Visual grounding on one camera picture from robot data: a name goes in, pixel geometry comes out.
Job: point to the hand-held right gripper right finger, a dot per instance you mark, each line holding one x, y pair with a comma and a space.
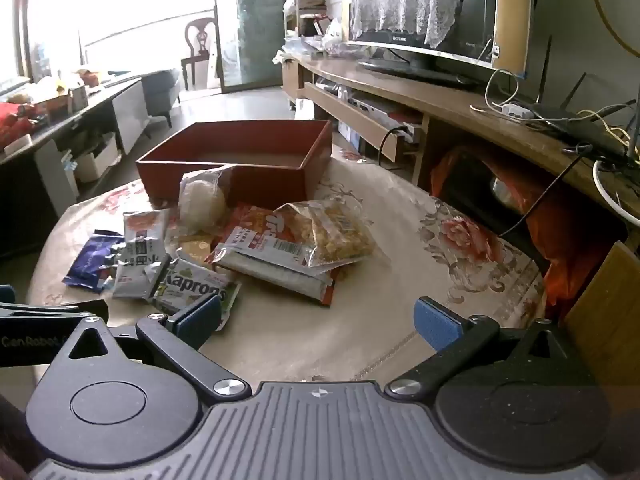
437, 327

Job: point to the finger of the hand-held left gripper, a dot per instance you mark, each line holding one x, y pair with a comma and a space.
50, 310
6, 294

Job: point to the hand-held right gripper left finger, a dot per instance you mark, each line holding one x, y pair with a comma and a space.
200, 317

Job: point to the green and white wafer packet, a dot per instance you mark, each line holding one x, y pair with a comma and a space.
200, 285

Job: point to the dark blue snack packet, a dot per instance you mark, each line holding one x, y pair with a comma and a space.
87, 260

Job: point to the yellow snack packet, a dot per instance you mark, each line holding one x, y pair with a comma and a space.
195, 250

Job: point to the white packet with red trim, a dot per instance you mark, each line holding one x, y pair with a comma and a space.
270, 265

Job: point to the white packet with orange picture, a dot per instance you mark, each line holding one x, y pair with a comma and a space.
142, 247

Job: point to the bun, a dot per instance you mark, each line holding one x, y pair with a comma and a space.
200, 205

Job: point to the clear packet of golden snack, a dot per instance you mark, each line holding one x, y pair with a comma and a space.
335, 237

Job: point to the red cardboard box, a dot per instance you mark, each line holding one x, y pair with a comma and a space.
270, 182

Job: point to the floral beige tablecloth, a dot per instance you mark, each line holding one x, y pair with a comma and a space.
310, 330

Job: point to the orange plastic bag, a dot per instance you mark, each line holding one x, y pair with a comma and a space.
560, 240

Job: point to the white storage box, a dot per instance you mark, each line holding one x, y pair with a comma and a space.
95, 160

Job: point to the wooden board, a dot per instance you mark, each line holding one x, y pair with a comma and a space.
605, 305

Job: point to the pile of red packets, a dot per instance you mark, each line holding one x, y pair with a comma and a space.
17, 122

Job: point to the dark long desk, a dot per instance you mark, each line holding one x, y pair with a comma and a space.
75, 120

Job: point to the white hoop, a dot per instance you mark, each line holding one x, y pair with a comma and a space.
602, 190

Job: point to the wooden television cabinet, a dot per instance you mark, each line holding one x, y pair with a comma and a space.
450, 105

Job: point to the grey sofa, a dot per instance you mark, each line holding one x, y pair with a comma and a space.
162, 92

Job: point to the silver media player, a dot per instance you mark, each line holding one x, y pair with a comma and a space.
375, 105

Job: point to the white power strip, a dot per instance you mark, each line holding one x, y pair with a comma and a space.
517, 110

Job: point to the black router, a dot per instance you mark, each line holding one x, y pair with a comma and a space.
585, 127

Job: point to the dark wooden chair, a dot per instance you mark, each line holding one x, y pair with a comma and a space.
200, 40

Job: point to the clear plastic bag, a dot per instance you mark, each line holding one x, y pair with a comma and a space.
335, 35

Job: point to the flat screen television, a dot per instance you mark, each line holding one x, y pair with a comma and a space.
480, 15

